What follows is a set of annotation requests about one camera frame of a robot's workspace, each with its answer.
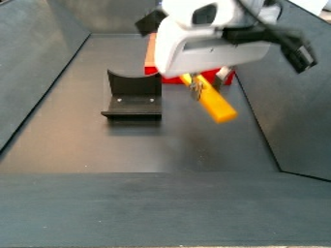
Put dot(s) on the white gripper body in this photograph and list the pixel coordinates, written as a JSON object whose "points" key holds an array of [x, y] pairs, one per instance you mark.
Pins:
{"points": [[189, 32]]}

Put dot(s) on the black curved fixture stand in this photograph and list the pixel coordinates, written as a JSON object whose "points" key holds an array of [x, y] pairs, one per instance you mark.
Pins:
{"points": [[135, 96]]}

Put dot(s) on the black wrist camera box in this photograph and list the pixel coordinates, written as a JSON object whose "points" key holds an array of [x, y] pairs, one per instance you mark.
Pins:
{"points": [[295, 47]]}

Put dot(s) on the red shape-sorter base block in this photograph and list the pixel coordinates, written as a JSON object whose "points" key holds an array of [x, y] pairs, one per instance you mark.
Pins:
{"points": [[171, 73]]}

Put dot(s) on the yellow slotted square-circle block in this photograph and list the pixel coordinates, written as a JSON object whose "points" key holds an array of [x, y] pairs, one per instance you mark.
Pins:
{"points": [[212, 101]]}

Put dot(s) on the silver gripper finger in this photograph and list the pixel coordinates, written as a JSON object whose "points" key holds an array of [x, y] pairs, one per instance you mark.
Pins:
{"points": [[195, 87], [223, 77]]}

